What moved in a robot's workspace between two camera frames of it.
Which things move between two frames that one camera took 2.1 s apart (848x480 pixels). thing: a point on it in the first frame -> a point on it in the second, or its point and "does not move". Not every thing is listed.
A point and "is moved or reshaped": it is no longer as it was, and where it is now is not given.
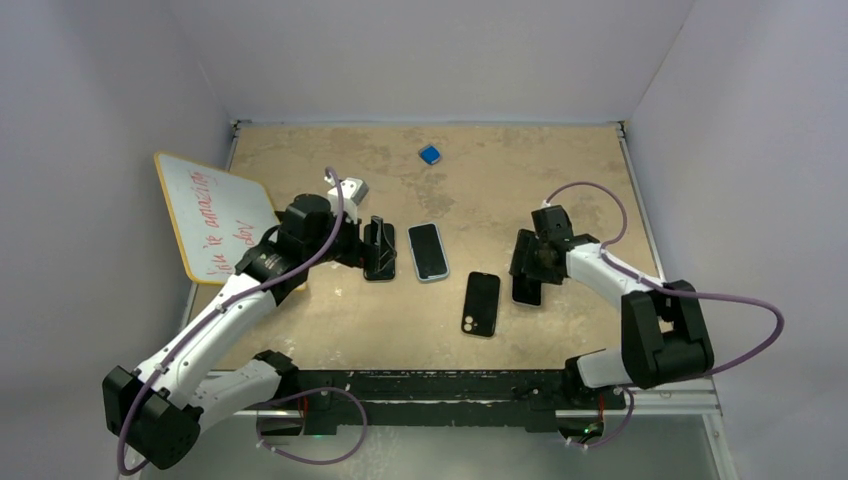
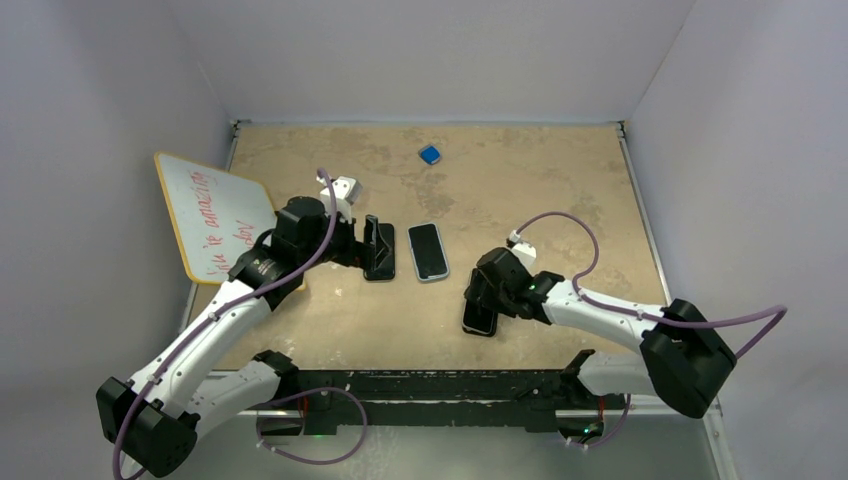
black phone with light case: x=428 y=252 does not move
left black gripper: x=361 y=254 does not move
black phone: x=428 y=251 does not move
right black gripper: x=526 y=241 -> x=487 y=296
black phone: x=481 y=304 does not move
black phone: x=526 y=292 is moved or reshaped
